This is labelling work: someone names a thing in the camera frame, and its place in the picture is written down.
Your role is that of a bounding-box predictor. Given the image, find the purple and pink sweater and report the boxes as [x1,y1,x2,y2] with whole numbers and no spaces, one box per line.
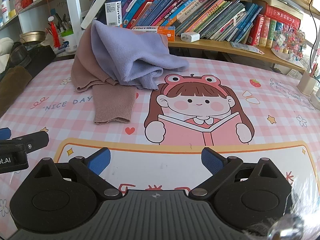
[71,20,189,125]

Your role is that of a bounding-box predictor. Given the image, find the brown garment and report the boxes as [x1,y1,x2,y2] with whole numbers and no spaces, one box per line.
[0,66,33,117]

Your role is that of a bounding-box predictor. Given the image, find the pink cartoon table mat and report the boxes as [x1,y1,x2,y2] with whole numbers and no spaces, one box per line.
[0,55,320,238]

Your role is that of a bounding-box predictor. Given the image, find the cream white garment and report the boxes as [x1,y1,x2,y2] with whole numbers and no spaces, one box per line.
[0,37,14,73]

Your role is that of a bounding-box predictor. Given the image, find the brass bowl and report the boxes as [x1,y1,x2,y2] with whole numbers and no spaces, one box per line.
[20,31,46,44]

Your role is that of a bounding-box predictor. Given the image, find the red tassel ornament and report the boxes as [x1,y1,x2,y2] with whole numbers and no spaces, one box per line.
[48,16,61,48]

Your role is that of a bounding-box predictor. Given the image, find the white tub green lid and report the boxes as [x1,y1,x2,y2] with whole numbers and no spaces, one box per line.
[61,29,78,53]

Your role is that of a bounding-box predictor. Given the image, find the beige pen holder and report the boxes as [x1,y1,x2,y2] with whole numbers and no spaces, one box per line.
[297,72,317,96]

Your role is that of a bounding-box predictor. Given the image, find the white charger block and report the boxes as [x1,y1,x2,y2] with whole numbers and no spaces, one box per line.
[180,31,200,43]

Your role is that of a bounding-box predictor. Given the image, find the red dictionary books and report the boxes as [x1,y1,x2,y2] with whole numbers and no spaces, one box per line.
[246,0,302,49]

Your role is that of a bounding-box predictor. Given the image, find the candy bouquet ornament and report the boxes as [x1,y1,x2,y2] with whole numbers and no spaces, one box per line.
[271,29,307,62]

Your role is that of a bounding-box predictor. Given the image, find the lying white orange box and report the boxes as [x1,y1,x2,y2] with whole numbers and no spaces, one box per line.
[132,26,175,42]

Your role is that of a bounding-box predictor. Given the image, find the row of colourful books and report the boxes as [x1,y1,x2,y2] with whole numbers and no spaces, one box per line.
[98,0,258,42]

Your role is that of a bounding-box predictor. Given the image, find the upright white orange box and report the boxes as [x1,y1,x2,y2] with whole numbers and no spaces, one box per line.
[105,1,123,27]

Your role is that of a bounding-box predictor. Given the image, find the wooden bookshelf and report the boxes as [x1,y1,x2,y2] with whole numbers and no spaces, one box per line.
[0,0,320,74]

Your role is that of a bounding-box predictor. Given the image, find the white leaning book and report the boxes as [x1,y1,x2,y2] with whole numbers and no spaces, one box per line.
[80,0,106,29]

